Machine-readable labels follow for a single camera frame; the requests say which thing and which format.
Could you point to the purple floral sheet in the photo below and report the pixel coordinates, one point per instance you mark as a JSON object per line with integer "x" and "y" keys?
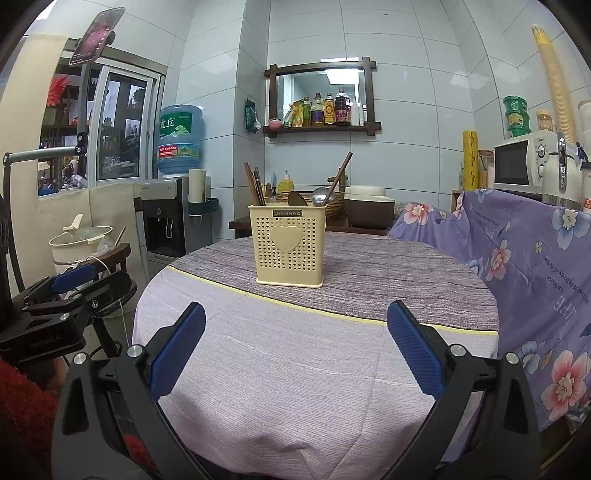
{"x": 531, "y": 277}

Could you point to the yellow tube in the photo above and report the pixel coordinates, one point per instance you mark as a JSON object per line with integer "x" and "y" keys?
{"x": 472, "y": 161}

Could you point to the white pot with glass lid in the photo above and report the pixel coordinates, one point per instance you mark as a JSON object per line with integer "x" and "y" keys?
{"x": 69, "y": 256}

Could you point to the yellow seasoning packet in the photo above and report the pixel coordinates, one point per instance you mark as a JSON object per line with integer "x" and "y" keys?
{"x": 298, "y": 117}

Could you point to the white microwave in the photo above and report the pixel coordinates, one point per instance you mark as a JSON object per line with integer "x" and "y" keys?
{"x": 510, "y": 166}

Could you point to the brown wooden spoon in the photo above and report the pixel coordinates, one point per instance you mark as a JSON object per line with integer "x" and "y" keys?
{"x": 344, "y": 167}

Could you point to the cream plastic utensil holder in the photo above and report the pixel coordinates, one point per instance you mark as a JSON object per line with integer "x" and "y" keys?
{"x": 286, "y": 263}

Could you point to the white bottle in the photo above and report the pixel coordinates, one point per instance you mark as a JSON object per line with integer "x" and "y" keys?
{"x": 355, "y": 115}

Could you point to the brown wooden chopstick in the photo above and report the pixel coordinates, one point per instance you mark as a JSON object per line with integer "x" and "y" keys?
{"x": 248, "y": 177}
{"x": 254, "y": 189}

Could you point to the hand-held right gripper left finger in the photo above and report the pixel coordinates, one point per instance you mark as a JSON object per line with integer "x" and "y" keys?
{"x": 178, "y": 350}

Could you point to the dark sauce bottle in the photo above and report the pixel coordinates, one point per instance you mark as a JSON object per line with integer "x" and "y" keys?
{"x": 342, "y": 110}

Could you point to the smartphone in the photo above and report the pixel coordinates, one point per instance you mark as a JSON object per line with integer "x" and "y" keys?
{"x": 94, "y": 37}

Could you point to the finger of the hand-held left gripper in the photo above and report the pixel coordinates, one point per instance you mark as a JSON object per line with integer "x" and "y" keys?
{"x": 113, "y": 288}
{"x": 74, "y": 278}

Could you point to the small lidded jar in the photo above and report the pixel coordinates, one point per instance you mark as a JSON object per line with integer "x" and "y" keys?
{"x": 545, "y": 122}

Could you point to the dark serving spoon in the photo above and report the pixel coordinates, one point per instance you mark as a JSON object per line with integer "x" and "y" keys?
{"x": 298, "y": 199}

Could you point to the black water dispenser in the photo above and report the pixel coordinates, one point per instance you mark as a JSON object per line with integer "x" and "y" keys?
{"x": 161, "y": 221}

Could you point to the yellow dish soap bottle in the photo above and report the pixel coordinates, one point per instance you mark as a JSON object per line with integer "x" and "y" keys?
{"x": 286, "y": 184}

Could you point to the wooden faucet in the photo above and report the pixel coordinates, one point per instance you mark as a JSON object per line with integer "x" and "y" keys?
{"x": 331, "y": 179}

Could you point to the glass jar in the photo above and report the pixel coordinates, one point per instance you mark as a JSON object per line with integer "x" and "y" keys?
{"x": 485, "y": 175}

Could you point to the pale lilac table cloth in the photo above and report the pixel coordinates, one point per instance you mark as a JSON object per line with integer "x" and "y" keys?
{"x": 286, "y": 369}

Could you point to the pink bowl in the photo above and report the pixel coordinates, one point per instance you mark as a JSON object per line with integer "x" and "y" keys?
{"x": 275, "y": 123}

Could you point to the green bottle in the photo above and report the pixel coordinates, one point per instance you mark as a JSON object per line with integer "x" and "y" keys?
{"x": 307, "y": 113}

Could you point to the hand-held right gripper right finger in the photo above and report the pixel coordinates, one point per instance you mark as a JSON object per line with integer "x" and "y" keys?
{"x": 415, "y": 350}

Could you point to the long yellow cup stack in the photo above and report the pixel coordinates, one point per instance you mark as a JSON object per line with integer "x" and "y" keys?
{"x": 551, "y": 78}

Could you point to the dark wooden stool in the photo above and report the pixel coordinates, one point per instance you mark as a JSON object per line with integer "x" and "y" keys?
{"x": 121, "y": 251}

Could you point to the grey round ladle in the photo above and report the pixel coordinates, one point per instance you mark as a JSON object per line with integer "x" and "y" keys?
{"x": 318, "y": 196}

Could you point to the blue water jug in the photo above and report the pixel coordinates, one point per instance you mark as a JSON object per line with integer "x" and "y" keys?
{"x": 178, "y": 138}

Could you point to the brown and white rice cooker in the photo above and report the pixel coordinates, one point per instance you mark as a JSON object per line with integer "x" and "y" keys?
{"x": 369, "y": 207}

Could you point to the wicker wash basin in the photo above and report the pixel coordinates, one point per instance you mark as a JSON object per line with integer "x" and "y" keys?
{"x": 336, "y": 208}

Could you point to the person's left forearm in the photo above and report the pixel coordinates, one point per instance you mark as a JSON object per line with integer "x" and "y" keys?
{"x": 23, "y": 406}

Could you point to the sliding glass window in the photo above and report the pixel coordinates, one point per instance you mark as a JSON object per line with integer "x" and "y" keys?
{"x": 115, "y": 129}

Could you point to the green noodle cup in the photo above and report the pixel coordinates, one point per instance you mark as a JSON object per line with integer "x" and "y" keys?
{"x": 518, "y": 131}
{"x": 517, "y": 117}
{"x": 515, "y": 102}

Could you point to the white paper towel roll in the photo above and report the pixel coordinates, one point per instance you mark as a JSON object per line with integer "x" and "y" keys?
{"x": 197, "y": 184}

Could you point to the wooden framed mirror shelf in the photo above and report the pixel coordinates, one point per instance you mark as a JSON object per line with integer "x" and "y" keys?
{"x": 314, "y": 83}

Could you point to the striped purple table cloth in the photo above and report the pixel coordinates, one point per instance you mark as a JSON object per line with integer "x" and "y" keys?
{"x": 392, "y": 277}

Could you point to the green packet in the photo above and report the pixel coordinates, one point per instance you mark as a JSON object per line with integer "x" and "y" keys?
{"x": 252, "y": 115}

